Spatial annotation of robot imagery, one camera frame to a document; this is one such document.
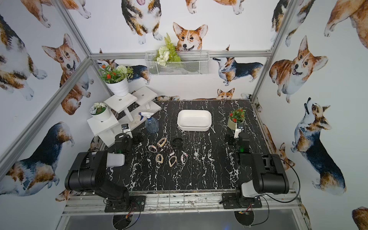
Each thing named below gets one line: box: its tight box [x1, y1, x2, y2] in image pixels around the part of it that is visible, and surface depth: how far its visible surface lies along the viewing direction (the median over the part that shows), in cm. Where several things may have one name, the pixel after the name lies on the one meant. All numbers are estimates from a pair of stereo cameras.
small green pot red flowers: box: [227, 107, 247, 131], surface depth 99 cm
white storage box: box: [177, 109, 213, 132], surface depth 109 cm
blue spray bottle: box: [138, 111, 160, 133], surface depth 99 cm
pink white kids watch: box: [180, 150, 189, 166], surface depth 91 cm
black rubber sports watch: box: [172, 138, 184, 149], surface depth 99 cm
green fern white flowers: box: [156, 32, 182, 67], surface depth 82 cm
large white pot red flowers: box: [98, 64, 134, 97], surface depth 87 cm
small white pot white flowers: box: [89, 102, 111, 122], surface depth 87 cm
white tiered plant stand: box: [86, 86, 162, 148], surface depth 94 cm
